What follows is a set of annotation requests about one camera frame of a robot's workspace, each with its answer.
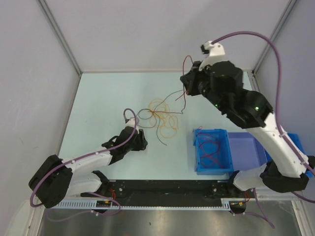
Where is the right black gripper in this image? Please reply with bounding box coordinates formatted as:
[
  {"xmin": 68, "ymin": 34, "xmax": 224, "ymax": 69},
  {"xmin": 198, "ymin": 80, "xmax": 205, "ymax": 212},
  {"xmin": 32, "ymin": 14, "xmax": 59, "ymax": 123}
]
[{"xmin": 180, "ymin": 60, "xmax": 227, "ymax": 112}]

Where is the red wire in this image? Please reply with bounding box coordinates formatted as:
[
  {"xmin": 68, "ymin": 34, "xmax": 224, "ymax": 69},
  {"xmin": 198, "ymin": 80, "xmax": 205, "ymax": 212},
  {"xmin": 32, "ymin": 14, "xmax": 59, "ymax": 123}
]
[
  {"xmin": 146, "ymin": 55, "xmax": 192, "ymax": 116},
  {"xmin": 196, "ymin": 126, "xmax": 224, "ymax": 170},
  {"xmin": 196, "ymin": 131, "xmax": 224, "ymax": 170}
]

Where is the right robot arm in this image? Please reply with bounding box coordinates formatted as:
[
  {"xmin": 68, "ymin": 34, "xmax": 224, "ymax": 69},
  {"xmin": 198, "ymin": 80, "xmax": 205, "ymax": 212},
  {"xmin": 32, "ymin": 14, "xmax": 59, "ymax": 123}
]
[{"xmin": 180, "ymin": 61, "xmax": 315, "ymax": 197}]

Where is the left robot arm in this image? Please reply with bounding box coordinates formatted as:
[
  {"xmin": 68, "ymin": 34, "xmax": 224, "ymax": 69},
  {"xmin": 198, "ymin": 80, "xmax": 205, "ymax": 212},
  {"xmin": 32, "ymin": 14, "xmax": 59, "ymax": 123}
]
[{"xmin": 29, "ymin": 125, "xmax": 148, "ymax": 208}]

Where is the blue plastic bin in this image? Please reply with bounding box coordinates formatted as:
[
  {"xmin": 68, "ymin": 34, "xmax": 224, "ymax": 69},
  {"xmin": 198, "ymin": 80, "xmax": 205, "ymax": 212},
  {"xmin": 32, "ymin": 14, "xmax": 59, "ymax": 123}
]
[
  {"xmin": 264, "ymin": 133, "xmax": 305, "ymax": 162},
  {"xmin": 193, "ymin": 128, "xmax": 234, "ymax": 176}
]

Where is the purple plastic tray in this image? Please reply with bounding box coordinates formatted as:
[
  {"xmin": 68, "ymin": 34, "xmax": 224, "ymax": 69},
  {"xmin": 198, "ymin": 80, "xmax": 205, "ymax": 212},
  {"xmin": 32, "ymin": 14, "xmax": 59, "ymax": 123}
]
[{"xmin": 227, "ymin": 132, "xmax": 267, "ymax": 171}]

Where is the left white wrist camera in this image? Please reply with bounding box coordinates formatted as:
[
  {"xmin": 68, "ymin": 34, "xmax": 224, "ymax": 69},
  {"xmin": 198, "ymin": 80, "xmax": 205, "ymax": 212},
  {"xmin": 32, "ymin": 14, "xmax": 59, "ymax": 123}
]
[{"xmin": 125, "ymin": 118, "xmax": 137, "ymax": 128}]

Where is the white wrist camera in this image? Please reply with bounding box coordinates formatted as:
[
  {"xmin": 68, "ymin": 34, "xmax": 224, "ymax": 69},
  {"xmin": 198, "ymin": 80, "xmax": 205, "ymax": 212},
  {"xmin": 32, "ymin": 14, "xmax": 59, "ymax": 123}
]
[
  {"xmin": 199, "ymin": 41, "xmax": 228, "ymax": 71},
  {"xmin": 125, "ymin": 118, "xmax": 137, "ymax": 128}
]

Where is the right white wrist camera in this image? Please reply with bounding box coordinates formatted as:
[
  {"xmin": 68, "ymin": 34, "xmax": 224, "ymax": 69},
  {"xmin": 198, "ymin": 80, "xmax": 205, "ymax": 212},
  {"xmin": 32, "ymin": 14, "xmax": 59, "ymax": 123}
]
[{"xmin": 199, "ymin": 41, "xmax": 228, "ymax": 71}]

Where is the orange wire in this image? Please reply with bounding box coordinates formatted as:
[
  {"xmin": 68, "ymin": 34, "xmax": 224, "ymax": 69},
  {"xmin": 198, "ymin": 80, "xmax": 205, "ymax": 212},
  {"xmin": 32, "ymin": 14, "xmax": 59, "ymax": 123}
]
[{"xmin": 148, "ymin": 98, "xmax": 179, "ymax": 140}]

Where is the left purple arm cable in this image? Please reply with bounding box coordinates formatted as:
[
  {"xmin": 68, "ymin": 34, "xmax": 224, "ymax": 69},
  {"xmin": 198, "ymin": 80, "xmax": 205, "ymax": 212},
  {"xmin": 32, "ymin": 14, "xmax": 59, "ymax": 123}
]
[{"xmin": 29, "ymin": 108, "xmax": 140, "ymax": 222}]

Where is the slotted cable duct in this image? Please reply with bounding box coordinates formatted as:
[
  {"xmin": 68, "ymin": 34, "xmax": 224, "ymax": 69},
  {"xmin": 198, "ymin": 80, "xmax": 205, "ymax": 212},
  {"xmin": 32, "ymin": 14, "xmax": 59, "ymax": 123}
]
[{"xmin": 53, "ymin": 199, "xmax": 230, "ymax": 211}]

